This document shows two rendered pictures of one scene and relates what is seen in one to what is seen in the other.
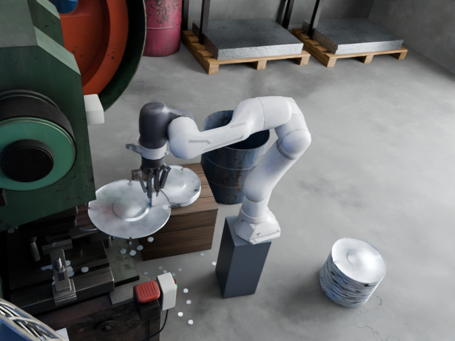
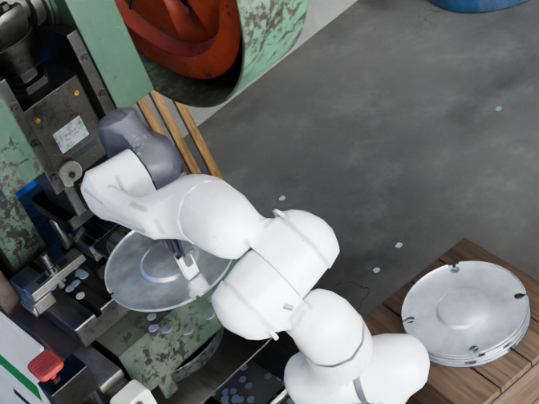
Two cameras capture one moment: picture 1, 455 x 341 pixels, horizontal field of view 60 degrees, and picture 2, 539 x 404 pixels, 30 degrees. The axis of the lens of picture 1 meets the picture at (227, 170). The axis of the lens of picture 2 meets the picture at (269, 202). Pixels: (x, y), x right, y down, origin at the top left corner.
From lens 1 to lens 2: 1.85 m
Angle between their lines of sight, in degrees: 68
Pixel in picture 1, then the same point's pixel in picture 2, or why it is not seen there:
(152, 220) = (157, 295)
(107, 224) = (124, 259)
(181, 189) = (455, 325)
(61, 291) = (27, 294)
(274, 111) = (190, 220)
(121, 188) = not seen: hidden behind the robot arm
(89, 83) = (216, 43)
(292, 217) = not seen: outside the picture
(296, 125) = (235, 276)
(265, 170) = not seen: hidden behind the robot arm
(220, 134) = (115, 205)
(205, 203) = (464, 388)
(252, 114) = (166, 201)
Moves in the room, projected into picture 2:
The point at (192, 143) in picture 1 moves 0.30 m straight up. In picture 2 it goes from (87, 195) to (10, 54)
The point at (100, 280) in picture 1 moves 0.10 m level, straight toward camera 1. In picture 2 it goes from (70, 319) to (32, 347)
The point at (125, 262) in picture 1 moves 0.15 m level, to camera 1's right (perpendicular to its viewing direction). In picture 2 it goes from (134, 330) to (140, 380)
